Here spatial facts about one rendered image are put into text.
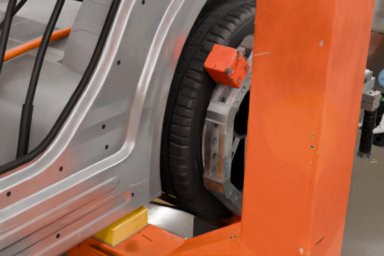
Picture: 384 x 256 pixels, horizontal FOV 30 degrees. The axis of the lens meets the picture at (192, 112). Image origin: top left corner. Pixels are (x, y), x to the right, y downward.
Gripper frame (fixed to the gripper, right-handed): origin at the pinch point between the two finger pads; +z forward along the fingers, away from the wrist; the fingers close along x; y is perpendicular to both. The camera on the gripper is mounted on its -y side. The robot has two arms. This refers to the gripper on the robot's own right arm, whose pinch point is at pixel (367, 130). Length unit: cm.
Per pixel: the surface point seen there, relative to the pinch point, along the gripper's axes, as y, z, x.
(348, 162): 21, 63, 21
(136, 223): -12, 66, -31
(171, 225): -83, -28, -93
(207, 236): -9, 64, -11
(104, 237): -13, 74, -34
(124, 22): 40, 67, -34
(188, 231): -83, -29, -84
